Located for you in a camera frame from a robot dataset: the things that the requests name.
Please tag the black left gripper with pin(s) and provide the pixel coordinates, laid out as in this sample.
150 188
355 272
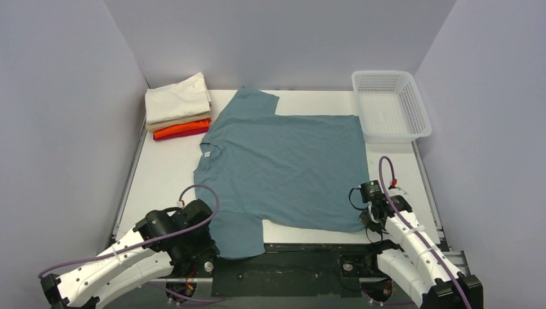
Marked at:
204 246

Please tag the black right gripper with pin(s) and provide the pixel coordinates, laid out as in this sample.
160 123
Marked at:
367 217

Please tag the teal blue t-shirt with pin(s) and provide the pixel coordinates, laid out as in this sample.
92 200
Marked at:
292 170

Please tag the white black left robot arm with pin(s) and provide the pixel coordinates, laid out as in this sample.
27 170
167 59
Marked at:
166 242

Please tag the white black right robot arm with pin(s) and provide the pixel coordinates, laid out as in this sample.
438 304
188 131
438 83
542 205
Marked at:
413 261

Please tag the white perforated plastic basket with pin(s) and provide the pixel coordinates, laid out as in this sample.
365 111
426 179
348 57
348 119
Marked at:
390 107

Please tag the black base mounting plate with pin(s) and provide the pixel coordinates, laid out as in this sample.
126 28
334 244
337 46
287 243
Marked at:
284 270

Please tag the folded red t-shirt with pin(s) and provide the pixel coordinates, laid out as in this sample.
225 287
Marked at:
181 134

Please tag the folded orange t-shirt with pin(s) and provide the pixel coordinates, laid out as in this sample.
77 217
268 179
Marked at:
184 129

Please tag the folded beige t-shirt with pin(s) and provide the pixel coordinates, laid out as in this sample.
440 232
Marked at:
182 120

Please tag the folded cream t-shirt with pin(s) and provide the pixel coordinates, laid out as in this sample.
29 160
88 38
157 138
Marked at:
189 97

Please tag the aluminium extrusion rail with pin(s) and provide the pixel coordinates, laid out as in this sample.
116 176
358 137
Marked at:
458 258

